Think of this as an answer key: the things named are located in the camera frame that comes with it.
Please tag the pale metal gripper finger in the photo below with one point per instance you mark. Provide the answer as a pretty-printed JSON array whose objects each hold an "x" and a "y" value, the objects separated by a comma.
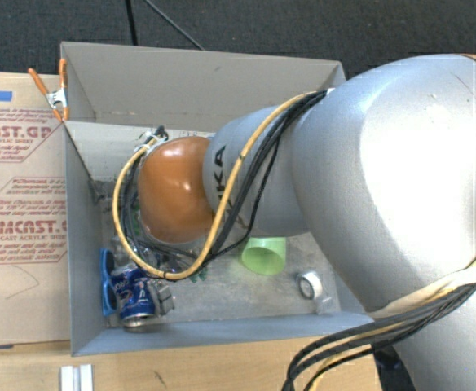
[
  {"x": 123, "y": 251},
  {"x": 165, "y": 299}
]

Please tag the blue soda can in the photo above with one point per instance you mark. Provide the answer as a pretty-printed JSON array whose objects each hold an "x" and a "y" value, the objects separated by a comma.
[{"x": 134, "y": 297}]

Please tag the blue sunglasses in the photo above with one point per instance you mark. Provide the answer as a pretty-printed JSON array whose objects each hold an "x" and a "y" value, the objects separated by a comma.
[{"x": 107, "y": 287}]

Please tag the grey metal bin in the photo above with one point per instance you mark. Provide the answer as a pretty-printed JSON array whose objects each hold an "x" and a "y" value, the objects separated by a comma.
[{"x": 230, "y": 300}]

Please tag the light green cup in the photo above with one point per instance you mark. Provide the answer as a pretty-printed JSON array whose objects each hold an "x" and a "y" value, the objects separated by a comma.
[{"x": 264, "y": 257}]

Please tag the brown cardboard board, red print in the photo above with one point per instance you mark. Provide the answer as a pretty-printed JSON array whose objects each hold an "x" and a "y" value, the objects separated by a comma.
[{"x": 26, "y": 291}]

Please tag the white tape roll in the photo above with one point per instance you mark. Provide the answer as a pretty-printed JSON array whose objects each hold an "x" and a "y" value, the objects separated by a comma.
[{"x": 312, "y": 285}]

